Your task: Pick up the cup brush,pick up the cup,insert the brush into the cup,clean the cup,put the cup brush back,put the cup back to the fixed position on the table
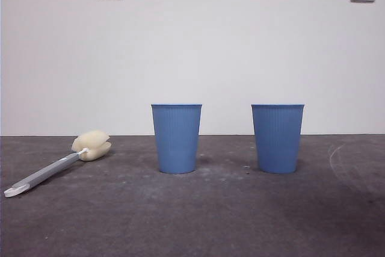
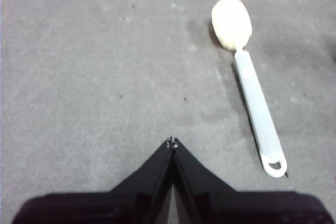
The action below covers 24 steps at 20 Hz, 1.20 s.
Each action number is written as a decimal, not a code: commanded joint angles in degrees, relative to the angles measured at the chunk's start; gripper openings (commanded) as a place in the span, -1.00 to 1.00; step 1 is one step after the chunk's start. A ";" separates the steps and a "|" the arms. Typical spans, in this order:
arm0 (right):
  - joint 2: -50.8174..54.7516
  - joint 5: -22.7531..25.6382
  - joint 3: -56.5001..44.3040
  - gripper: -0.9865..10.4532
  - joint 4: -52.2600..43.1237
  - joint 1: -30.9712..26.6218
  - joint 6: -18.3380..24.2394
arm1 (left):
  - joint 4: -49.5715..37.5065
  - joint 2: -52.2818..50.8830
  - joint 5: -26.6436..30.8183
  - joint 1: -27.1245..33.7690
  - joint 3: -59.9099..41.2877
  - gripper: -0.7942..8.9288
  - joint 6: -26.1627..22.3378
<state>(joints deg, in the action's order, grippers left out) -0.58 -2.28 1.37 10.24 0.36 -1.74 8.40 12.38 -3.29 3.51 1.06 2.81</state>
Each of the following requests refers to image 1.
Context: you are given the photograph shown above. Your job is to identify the blue ribbed plastic cup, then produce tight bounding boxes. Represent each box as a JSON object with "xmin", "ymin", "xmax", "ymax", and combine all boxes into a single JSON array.
[
  {"xmin": 150, "ymin": 103, "xmax": 203, "ymax": 175},
  {"xmin": 251, "ymin": 104, "xmax": 305, "ymax": 175}
]

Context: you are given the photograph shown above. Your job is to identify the grey-handled sponge cup brush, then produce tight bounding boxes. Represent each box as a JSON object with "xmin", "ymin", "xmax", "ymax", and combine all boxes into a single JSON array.
[{"xmin": 4, "ymin": 129, "xmax": 111, "ymax": 199}]

